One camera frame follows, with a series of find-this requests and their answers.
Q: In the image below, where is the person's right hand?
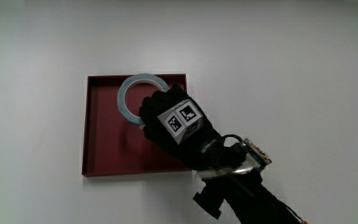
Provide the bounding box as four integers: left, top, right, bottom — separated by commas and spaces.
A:
138, 83, 244, 171

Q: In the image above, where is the blue tape roll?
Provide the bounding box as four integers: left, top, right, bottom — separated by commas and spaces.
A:
117, 73, 170, 126

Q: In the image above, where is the dark red tray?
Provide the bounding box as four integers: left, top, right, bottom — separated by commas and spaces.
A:
81, 73, 195, 178

